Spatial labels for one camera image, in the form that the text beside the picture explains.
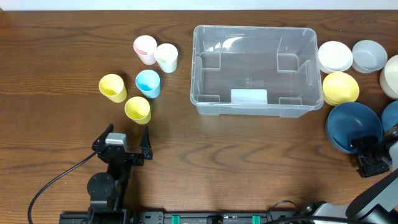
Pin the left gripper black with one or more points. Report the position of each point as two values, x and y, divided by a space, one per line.
123 157

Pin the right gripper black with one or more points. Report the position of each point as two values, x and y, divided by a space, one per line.
372 165

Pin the dark blue large bowl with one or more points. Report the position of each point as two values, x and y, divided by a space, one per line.
349 121

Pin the yellow small bowl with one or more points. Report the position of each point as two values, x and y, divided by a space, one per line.
340 87

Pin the beige large bowl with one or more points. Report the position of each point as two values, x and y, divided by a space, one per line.
388 78

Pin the white small bowl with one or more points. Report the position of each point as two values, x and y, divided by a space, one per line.
334 56

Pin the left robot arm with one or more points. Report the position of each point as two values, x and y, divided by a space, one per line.
107 189

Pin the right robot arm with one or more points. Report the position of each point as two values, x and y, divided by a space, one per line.
378 203

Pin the yellow cup near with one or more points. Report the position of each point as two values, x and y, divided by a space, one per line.
138 109

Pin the yellow cup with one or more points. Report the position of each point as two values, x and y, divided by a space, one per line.
138 109
112 86

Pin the yellow cup far left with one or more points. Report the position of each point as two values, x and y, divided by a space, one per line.
112 86

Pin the blue cup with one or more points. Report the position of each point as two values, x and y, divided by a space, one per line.
148 82

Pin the grey small bowl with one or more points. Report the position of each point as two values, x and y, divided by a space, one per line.
368 56

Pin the pale green cup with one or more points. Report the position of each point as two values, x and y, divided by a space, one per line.
166 56

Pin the pink cup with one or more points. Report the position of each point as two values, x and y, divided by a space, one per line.
145 46

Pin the clear plastic storage bin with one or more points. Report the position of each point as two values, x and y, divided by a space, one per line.
271 71

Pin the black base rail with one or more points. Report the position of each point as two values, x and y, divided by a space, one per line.
182 218

